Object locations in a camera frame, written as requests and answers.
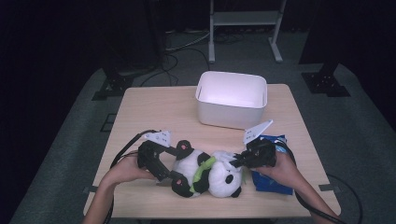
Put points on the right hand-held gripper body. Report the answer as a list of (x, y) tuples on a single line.
[(261, 154)]

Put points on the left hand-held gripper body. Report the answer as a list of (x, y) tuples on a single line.
[(148, 154)]

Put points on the panda plush toy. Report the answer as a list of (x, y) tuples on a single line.
[(221, 180)]

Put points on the blue wet wipes packet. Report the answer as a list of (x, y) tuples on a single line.
[(271, 186)]

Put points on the white plastic bin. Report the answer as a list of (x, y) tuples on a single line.
[(230, 115)]

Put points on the person's left hand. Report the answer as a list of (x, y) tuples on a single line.
[(127, 171)]

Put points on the person's right hand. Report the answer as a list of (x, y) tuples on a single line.
[(285, 172)]

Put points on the black stand base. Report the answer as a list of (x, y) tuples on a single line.
[(325, 84), (115, 85)]

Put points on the white metal stand frame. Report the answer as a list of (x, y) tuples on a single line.
[(246, 18)]

